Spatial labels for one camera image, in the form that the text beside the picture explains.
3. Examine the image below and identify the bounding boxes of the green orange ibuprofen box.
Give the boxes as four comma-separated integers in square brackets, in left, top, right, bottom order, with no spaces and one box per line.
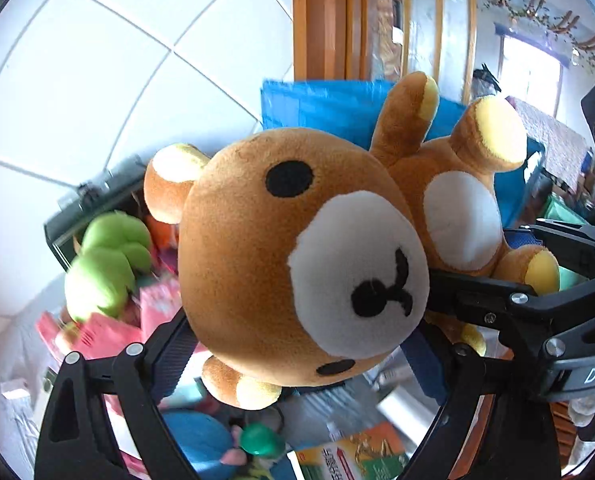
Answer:
[288,422,409,480]

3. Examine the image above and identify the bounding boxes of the brown teddy bear plush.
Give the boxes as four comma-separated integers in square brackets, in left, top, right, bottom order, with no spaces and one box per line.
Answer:
[143,72,560,411]

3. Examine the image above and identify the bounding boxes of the blue round plush toy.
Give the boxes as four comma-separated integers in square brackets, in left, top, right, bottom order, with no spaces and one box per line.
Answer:
[162,410,236,480]

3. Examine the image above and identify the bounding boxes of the green jar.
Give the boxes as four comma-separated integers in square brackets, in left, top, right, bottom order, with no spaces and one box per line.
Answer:
[240,422,285,460]

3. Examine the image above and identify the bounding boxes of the blue plastic crate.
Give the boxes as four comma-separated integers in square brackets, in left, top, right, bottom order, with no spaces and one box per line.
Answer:
[260,80,546,229]

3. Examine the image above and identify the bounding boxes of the black framed box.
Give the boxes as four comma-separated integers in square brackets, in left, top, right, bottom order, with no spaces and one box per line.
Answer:
[43,156,146,271]

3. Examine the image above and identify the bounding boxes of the pink tissue pack upper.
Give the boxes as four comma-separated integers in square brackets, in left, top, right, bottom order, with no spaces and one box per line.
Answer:
[139,276,182,342]

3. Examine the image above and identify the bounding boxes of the green plush toy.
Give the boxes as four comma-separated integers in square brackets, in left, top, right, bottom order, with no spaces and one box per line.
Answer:
[64,210,153,322]

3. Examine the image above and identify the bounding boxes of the pink tissue pack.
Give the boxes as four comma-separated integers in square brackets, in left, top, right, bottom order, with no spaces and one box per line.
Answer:
[139,276,182,342]
[35,312,143,362]

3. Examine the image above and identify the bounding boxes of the pink tissue pack left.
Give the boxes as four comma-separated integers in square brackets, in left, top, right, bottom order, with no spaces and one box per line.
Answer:
[35,312,143,362]

